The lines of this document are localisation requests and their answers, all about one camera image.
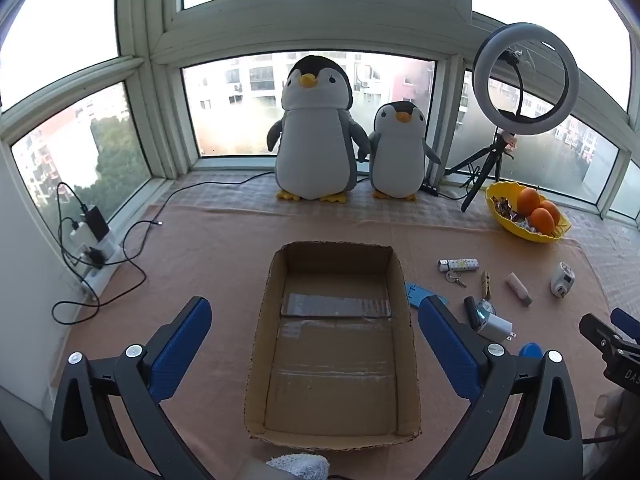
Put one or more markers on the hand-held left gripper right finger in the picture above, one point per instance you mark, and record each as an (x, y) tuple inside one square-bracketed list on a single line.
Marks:
[(450, 350)]

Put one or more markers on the large penguin plush toy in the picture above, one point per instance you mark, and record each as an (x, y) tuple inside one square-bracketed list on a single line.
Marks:
[(312, 150)]

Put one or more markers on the white charger plug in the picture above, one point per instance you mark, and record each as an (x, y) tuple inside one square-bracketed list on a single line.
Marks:
[(495, 329)]

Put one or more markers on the blue round floss container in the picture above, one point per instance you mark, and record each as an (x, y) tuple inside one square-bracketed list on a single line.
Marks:
[(486, 308)]

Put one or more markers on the wooden clothespin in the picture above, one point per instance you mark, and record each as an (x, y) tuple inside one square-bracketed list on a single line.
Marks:
[(486, 286)]

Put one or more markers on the pile of brown chocolate bars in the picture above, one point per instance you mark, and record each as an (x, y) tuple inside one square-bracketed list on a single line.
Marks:
[(502, 206)]

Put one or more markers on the black inline controller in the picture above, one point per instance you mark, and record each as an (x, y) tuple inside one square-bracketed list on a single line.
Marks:
[(431, 189)]

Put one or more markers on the white wall charger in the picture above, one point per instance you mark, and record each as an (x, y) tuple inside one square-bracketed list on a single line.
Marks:
[(79, 236)]

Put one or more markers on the blue phone stand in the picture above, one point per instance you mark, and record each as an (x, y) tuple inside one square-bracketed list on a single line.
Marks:
[(414, 294)]

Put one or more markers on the black power adapter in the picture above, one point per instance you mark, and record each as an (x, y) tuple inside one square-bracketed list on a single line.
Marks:
[(95, 222)]

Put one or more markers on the blue round cap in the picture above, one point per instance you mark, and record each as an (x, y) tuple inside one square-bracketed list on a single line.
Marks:
[(531, 349)]

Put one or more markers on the white window frame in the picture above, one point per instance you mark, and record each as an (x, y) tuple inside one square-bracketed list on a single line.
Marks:
[(160, 40)]

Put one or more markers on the yellow plastic bowl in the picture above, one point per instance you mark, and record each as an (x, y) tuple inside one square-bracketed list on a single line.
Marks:
[(530, 236)]

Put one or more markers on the black tripod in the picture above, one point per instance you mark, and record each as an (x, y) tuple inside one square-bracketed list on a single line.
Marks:
[(498, 146)]

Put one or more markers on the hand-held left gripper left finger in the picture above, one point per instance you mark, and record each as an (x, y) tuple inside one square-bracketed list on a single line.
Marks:
[(182, 342)]

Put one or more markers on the person's left hand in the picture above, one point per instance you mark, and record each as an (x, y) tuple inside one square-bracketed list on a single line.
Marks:
[(300, 467)]

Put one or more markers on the small penguin plush toy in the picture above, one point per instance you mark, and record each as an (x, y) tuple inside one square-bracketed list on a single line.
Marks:
[(397, 155)]

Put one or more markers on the orange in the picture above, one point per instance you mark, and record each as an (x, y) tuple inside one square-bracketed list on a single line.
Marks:
[(529, 200), (542, 221), (551, 210)]

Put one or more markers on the white patterned lighter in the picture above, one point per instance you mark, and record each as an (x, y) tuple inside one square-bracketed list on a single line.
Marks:
[(460, 264)]

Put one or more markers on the black rectangular bar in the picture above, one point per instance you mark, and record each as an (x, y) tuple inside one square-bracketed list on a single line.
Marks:
[(470, 312)]

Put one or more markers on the peach fleece blanket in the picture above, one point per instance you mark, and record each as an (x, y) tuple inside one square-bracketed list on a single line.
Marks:
[(200, 250)]

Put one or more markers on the person's right hand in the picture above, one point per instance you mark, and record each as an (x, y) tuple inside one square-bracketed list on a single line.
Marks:
[(612, 420)]

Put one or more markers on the white bottle with grey cap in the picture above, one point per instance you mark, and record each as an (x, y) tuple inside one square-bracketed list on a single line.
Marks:
[(517, 287)]

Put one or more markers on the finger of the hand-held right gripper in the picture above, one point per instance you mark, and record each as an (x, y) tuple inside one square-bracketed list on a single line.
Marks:
[(625, 321), (597, 332)]

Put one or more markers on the cardboard box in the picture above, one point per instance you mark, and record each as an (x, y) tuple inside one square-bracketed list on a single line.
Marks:
[(325, 360)]

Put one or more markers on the pile of blue wrapped candies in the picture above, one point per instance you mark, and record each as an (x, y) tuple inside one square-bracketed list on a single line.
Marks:
[(522, 224)]

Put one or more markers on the grey plaid cloth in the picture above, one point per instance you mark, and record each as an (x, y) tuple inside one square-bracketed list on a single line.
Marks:
[(240, 195)]

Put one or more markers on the white power strip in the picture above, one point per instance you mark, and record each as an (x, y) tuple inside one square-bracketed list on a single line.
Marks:
[(102, 260)]

